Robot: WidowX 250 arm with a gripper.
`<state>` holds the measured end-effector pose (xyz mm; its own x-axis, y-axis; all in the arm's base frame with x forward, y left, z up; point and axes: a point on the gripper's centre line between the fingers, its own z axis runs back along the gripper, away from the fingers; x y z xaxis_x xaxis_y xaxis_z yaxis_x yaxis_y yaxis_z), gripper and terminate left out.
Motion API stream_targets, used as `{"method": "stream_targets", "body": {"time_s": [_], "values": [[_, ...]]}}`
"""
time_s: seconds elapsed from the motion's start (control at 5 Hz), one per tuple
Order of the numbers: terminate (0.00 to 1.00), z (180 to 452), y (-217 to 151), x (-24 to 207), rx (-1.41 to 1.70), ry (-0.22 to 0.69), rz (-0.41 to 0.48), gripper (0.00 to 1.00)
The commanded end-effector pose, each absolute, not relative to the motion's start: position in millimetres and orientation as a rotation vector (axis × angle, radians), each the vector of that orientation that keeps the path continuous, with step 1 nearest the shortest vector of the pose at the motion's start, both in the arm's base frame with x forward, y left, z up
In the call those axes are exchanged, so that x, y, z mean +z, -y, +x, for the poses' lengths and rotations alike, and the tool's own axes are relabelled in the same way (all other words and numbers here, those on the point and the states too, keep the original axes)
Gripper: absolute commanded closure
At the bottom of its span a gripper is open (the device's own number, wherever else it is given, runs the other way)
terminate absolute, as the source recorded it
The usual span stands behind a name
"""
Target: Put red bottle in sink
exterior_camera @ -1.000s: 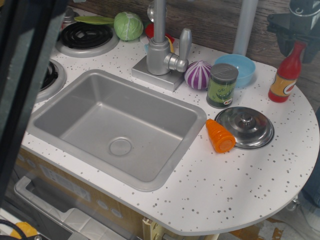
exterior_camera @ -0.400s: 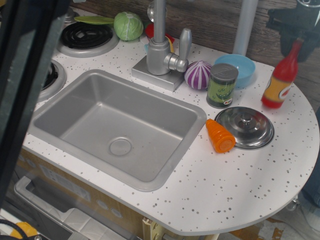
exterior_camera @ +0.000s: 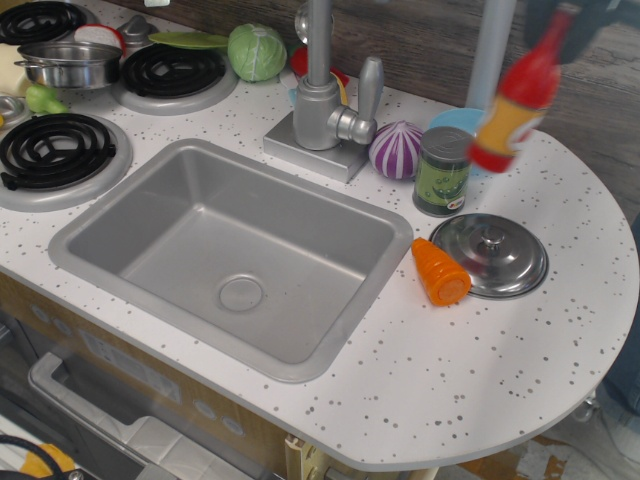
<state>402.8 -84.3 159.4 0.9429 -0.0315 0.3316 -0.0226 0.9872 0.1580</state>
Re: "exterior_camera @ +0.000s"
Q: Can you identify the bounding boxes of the red toy sauce bottle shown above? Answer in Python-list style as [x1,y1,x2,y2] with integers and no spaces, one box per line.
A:
[468,8,574,173]

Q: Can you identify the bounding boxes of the grey toy sink basin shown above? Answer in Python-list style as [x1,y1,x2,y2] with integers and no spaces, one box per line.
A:
[49,139,413,383]

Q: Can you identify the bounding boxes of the grey toy faucet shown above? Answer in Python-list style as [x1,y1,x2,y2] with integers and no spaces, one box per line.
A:
[263,1,384,183]

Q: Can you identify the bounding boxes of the purple striped toy onion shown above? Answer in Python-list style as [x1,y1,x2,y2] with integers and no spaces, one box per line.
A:
[369,121,423,180]

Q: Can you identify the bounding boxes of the orange toy carrot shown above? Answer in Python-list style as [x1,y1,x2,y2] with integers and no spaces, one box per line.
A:
[411,238,471,306]

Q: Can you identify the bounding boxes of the green pickle toy can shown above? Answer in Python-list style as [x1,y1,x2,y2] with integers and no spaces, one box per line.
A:
[412,126,472,217]

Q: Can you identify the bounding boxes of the red toy vegetable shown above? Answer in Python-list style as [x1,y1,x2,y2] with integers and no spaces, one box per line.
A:
[289,47,308,77]

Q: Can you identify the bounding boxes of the stainless steel pot lid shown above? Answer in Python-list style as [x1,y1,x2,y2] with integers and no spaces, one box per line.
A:
[430,213,549,300]

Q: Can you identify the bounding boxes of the light blue plastic bowl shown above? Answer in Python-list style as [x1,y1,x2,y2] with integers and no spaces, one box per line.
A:
[428,107,489,179]

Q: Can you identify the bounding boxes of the green toy cabbage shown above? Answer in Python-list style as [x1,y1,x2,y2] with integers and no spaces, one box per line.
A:
[227,23,287,83]

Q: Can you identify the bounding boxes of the back right black stove burner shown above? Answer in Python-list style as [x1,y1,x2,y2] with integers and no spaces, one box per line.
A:
[111,44,238,116]

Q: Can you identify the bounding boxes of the black stove burner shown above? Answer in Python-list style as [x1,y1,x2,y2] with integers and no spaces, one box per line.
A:
[1,113,133,212]
[1,1,97,46]
[111,44,238,116]

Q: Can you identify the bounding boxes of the green plastic plate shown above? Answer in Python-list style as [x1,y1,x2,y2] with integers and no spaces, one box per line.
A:
[148,32,228,50]

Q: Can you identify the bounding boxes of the grey toy kettle lid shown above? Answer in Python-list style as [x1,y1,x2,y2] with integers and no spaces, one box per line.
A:
[117,14,159,49]

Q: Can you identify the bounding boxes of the front black stove burner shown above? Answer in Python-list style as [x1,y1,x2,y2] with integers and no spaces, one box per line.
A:
[1,113,133,212]

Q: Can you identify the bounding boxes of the grey vertical pole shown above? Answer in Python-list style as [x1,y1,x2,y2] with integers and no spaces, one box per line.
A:
[465,0,517,110]

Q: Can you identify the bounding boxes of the red white toy slice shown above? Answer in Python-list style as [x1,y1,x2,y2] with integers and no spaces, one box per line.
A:
[73,24,126,53]

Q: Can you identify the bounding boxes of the green toy pepper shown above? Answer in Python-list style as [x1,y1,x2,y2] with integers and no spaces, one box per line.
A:
[25,84,68,114]

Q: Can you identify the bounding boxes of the back left black stove burner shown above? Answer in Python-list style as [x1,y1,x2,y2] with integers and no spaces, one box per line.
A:
[1,1,97,46]

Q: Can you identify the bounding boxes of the yellow toy item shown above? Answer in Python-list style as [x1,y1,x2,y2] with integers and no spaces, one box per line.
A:
[20,444,76,478]

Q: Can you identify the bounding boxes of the grey oven door handle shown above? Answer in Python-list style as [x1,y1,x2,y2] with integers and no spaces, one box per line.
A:
[28,352,266,479]

